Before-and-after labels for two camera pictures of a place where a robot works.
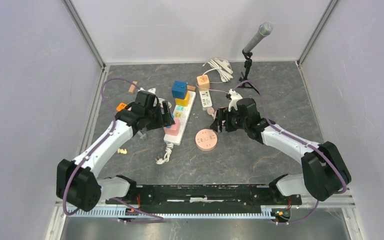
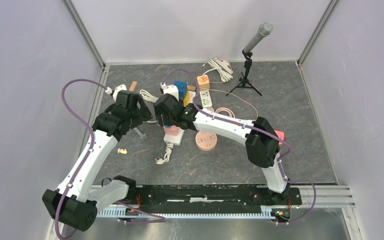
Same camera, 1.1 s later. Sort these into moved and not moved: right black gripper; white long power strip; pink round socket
Moved: right black gripper
Not moved: pink round socket; white long power strip
